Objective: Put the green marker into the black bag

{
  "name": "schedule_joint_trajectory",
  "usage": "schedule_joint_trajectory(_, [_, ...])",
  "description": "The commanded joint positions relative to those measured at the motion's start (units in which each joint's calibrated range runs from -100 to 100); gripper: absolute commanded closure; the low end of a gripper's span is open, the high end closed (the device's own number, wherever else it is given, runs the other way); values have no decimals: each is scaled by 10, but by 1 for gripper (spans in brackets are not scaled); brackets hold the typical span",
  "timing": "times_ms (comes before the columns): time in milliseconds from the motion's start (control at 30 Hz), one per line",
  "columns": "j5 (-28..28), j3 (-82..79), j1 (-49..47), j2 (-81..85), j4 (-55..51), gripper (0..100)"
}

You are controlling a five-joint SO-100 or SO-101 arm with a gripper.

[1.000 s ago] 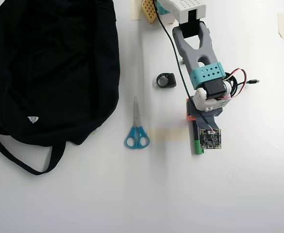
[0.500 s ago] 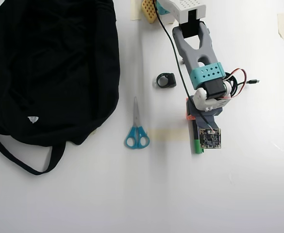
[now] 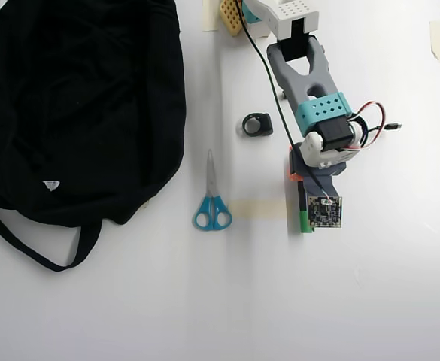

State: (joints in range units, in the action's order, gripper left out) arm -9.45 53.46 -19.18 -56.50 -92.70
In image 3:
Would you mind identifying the thin black camera cable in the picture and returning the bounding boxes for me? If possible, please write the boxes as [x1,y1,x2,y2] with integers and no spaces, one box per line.
[233,0,334,202]

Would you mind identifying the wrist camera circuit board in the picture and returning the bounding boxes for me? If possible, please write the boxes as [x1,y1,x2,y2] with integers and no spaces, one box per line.
[306,195,344,229]

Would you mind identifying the green black marker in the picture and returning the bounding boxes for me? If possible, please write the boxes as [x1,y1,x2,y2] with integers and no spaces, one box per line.
[297,181,316,235]

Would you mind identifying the black fabric bag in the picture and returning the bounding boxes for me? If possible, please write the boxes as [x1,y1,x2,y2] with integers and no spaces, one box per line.
[0,0,187,272]

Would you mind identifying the blue handled scissors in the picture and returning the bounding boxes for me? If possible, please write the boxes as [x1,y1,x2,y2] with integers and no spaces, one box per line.
[192,149,233,232]

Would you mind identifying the narrow beige masking tape piece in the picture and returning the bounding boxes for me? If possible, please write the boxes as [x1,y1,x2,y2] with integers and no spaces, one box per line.
[202,0,221,33]

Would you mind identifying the long beige masking tape strip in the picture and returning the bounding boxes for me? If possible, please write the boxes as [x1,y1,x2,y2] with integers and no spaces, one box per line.
[228,199,291,221]

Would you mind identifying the black plastic ring clip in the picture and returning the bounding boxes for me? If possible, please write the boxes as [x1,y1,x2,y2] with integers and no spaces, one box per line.
[241,112,275,139]

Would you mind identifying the coiled black cable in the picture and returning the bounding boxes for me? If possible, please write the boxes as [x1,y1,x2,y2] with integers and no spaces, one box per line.
[348,100,389,153]

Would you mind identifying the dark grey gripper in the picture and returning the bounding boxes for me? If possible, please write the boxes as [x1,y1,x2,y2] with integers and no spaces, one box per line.
[287,144,347,198]

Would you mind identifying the yellow perforated base part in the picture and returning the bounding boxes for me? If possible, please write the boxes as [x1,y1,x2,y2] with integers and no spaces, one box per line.
[218,0,244,38]

